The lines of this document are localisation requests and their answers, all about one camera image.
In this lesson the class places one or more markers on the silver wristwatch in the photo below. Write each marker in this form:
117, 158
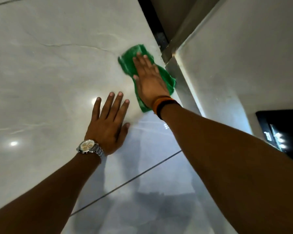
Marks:
87, 146

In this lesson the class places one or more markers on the person's left hand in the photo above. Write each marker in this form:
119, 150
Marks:
105, 131

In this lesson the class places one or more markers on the person's right forearm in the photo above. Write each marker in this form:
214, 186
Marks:
234, 173

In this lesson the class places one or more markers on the orange wristband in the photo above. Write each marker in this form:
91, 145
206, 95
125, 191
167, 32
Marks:
158, 101

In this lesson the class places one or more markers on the green cleaning cloth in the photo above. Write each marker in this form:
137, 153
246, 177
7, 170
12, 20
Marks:
128, 62

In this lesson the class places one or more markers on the black glossy panel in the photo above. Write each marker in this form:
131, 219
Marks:
289, 136

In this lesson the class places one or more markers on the black wristband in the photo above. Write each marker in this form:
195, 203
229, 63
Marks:
164, 104

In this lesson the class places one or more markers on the person's left little finger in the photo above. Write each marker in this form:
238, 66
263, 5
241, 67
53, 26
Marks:
96, 109

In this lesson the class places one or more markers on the person's right middle finger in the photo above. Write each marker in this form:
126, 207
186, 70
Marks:
147, 64

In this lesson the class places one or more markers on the person's right hand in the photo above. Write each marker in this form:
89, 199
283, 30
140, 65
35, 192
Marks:
151, 86

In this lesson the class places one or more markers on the person's left thumb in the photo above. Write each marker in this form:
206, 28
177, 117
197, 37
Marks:
125, 132

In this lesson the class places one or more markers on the person's left forearm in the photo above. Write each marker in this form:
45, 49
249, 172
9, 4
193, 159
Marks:
44, 197

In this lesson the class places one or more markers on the person's left middle finger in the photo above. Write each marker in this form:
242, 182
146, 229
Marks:
115, 105

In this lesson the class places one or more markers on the person's right thumb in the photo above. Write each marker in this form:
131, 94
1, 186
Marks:
137, 82

